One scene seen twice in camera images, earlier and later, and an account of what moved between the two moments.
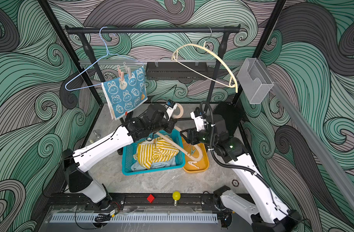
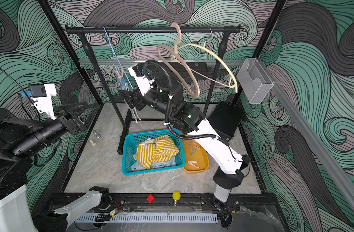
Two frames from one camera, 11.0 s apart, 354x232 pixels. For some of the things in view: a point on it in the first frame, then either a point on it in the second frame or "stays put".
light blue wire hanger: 70,89 → 117,58
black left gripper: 169,124 → 76,123
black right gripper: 192,134 → 136,99
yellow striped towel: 158,149 stays put
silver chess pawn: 97,135 stays put
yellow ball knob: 176,196 stays put
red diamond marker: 150,198 stays put
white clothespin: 192,163 stays put
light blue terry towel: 137,166 stays put
